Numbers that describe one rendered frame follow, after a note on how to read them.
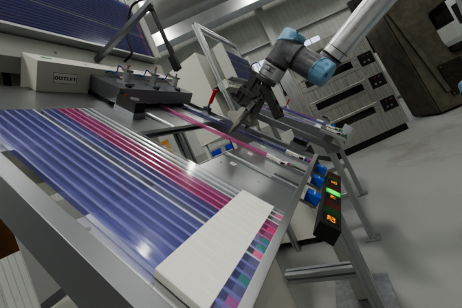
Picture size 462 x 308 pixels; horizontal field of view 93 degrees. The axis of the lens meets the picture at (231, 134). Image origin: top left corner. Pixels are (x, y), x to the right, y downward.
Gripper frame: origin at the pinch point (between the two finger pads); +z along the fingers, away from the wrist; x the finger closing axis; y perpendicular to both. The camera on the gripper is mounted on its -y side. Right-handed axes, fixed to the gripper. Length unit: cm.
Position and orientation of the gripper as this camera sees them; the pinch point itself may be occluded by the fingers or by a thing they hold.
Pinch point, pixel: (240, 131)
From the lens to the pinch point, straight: 77.2
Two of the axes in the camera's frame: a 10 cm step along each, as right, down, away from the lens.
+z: -5.0, 7.9, 3.6
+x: -4.4, 1.3, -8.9
